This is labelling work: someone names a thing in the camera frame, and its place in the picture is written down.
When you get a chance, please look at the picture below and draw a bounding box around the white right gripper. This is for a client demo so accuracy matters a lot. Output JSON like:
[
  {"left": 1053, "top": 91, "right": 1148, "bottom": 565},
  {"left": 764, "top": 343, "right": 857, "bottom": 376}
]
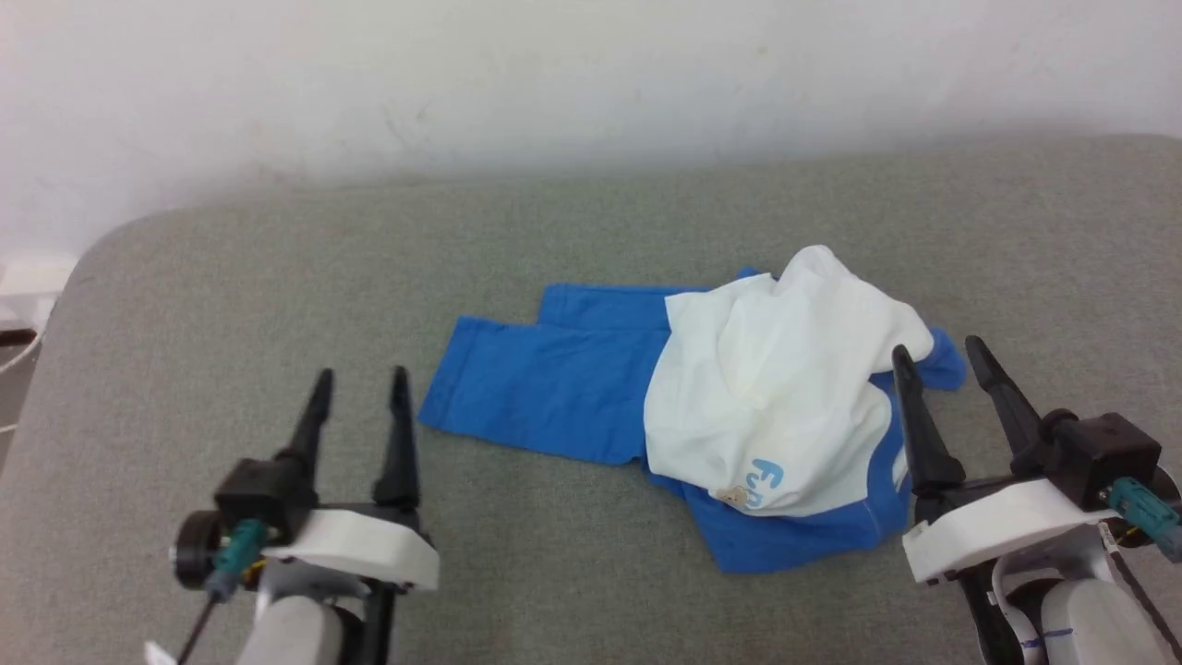
[{"left": 892, "top": 336, "right": 1119, "bottom": 586}]

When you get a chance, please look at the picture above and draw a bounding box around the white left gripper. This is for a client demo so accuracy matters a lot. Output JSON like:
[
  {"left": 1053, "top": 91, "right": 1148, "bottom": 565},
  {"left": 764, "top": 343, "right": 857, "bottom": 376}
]
[{"left": 263, "top": 366, "right": 440, "bottom": 593}]

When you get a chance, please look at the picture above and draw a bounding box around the white and blue long-sleeve shirt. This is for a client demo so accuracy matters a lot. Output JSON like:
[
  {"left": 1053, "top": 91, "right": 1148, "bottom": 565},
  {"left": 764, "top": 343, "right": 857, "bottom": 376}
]
[{"left": 417, "top": 245, "right": 969, "bottom": 575}]

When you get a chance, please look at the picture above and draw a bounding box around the left cable with teal plug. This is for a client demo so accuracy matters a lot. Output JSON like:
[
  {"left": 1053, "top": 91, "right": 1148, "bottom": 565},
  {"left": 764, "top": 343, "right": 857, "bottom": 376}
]
[{"left": 174, "top": 519, "right": 270, "bottom": 665}]

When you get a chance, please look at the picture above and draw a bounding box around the cable with teal plug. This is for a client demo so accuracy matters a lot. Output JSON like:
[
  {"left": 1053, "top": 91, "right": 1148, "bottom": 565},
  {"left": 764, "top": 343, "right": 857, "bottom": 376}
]
[
  {"left": 1106, "top": 478, "right": 1182, "bottom": 565},
  {"left": 174, "top": 519, "right": 270, "bottom": 665}
]

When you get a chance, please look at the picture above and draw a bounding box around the right cable with teal plug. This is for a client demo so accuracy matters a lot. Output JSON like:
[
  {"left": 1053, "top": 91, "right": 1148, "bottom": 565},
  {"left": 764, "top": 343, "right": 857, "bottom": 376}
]
[{"left": 1106, "top": 478, "right": 1182, "bottom": 565}]

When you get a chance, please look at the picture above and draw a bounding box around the thin white cable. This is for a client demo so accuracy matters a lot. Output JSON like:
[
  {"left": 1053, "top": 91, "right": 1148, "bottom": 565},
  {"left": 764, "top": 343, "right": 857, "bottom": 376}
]
[{"left": 0, "top": 327, "right": 46, "bottom": 376}]

